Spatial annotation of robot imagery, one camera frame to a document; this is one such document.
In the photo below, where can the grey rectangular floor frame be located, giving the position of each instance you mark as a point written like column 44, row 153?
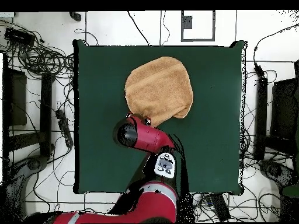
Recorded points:
column 198, row 40

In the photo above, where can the small black floor object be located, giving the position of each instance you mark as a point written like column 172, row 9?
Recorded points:
column 76, row 16

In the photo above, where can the black power strip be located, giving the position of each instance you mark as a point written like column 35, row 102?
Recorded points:
column 64, row 128
column 220, row 207

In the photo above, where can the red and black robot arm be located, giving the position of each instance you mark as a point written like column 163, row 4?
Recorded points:
column 149, row 137

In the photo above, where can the black adapter box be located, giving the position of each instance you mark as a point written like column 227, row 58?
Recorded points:
column 18, row 36

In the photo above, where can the grey stand base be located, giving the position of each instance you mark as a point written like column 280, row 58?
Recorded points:
column 35, row 163
column 275, row 170

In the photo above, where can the black metal frame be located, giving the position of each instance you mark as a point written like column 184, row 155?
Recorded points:
column 46, row 112
column 261, row 116

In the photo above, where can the orange terry towel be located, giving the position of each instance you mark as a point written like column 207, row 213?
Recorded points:
column 158, row 88

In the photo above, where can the green object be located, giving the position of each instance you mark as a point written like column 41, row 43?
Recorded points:
column 292, row 191

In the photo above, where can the dark green table cloth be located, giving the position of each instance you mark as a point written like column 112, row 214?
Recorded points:
column 210, row 140

